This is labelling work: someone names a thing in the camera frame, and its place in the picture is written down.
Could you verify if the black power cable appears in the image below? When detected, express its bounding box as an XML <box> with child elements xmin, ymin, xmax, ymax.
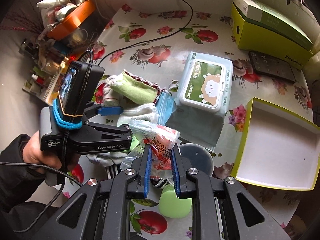
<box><xmin>96</xmin><ymin>0</ymin><xmax>194</xmax><ymax>66</ymax></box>

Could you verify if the wet wipes pack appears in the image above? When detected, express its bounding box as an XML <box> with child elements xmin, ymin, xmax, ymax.
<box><xmin>175</xmin><ymin>51</ymin><xmax>233</xmax><ymax>113</ymax></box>

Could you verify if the yellow-green shoe box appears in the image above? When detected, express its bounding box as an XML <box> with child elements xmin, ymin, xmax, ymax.
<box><xmin>231</xmin><ymin>5</ymin><xmax>312</xmax><ymax>70</ymax></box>

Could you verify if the black jacket sleeve forearm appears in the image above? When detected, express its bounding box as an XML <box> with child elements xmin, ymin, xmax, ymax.
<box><xmin>0</xmin><ymin>134</ymin><xmax>60</xmax><ymax>240</ymax></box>

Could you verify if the green white carton box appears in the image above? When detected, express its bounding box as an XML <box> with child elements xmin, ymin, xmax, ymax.
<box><xmin>233</xmin><ymin>0</ymin><xmax>313</xmax><ymax>50</ymax></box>

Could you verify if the white bandage roll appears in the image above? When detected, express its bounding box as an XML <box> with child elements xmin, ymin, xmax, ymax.
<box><xmin>103</xmin><ymin>75</ymin><xmax>120</xmax><ymax>107</ymax></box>

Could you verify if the black smartphone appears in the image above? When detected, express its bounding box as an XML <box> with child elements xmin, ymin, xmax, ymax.
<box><xmin>248</xmin><ymin>51</ymin><xmax>296</xmax><ymax>83</ymax></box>

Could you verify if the orange plastic basin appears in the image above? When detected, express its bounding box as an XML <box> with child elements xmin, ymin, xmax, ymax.
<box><xmin>47</xmin><ymin>0</ymin><xmax>96</xmax><ymax>41</ymax></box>

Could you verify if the blue face mask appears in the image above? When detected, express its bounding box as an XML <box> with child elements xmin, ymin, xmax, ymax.
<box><xmin>156</xmin><ymin>90</ymin><xmax>174</xmax><ymax>126</ymax></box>

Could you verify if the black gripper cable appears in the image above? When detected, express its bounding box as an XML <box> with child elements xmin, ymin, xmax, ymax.
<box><xmin>0</xmin><ymin>161</ymin><xmax>83</xmax><ymax>234</ymax></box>

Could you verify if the grey-blue round lid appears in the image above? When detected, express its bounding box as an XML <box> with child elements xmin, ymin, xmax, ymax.
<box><xmin>180</xmin><ymin>143</ymin><xmax>214</xmax><ymax>177</ymax></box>

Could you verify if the grey-green folded cloth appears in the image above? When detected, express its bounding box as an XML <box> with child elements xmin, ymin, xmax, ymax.
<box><xmin>166</xmin><ymin>105</ymin><xmax>225</xmax><ymax>150</ymax></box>

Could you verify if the black striped sock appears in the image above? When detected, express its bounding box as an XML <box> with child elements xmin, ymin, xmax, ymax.
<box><xmin>105</xmin><ymin>164</ymin><xmax>121</xmax><ymax>180</ymax></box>

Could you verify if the white green crumpled cloth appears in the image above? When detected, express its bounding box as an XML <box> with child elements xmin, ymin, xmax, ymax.
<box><xmin>86</xmin><ymin>152</ymin><xmax>128</xmax><ymax>167</ymax></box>

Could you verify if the light green round sponge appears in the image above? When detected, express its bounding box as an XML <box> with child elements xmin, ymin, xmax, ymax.
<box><xmin>158</xmin><ymin>184</ymin><xmax>193</xmax><ymax>219</ymax></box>

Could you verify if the black camera with screen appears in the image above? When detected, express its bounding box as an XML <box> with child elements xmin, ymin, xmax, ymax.
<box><xmin>57</xmin><ymin>61</ymin><xmax>104</xmax><ymax>123</ymax></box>

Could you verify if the open yellow-green box tray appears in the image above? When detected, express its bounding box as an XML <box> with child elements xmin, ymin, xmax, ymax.
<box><xmin>231</xmin><ymin>98</ymin><xmax>319</xmax><ymax>191</ymax></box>

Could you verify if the white towel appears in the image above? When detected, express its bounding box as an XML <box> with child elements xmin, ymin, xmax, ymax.
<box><xmin>117</xmin><ymin>103</ymin><xmax>159</xmax><ymax>126</ymax></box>

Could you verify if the green cloth with red trim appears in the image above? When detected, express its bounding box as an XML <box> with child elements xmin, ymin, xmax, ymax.
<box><xmin>111</xmin><ymin>70</ymin><xmax>161</xmax><ymax>105</ymax></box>

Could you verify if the clear red snack packet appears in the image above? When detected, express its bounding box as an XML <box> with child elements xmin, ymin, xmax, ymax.
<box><xmin>120</xmin><ymin>120</ymin><xmax>180</xmax><ymax>170</ymax></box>

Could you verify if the person's left hand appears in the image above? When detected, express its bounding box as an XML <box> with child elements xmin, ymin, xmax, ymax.
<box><xmin>22</xmin><ymin>130</ymin><xmax>81</xmax><ymax>173</ymax></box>

